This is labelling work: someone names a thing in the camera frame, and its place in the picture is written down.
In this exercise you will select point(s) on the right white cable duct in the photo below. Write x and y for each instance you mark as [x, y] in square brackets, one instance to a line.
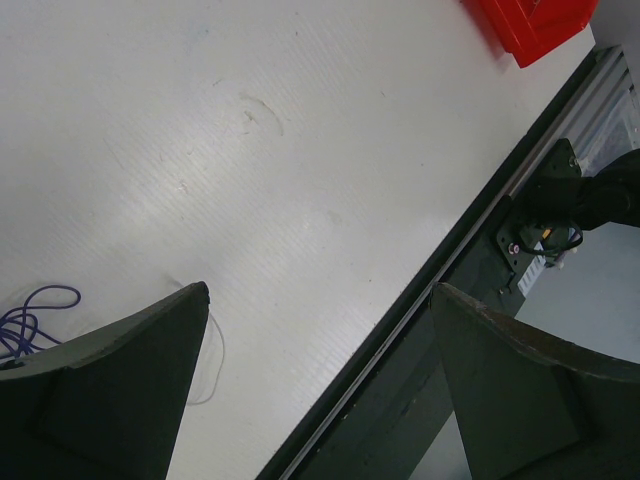
[535, 269]

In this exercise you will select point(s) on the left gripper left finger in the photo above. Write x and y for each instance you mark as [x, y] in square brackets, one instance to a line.
[107, 404]

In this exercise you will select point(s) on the red plastic compartment bin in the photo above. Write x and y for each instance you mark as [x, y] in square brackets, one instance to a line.
[529, 30]

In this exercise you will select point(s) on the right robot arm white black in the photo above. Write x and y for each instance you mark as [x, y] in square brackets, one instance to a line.
[611, 196]

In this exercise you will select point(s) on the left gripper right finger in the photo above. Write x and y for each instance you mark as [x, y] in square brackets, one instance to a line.
[530, 405]

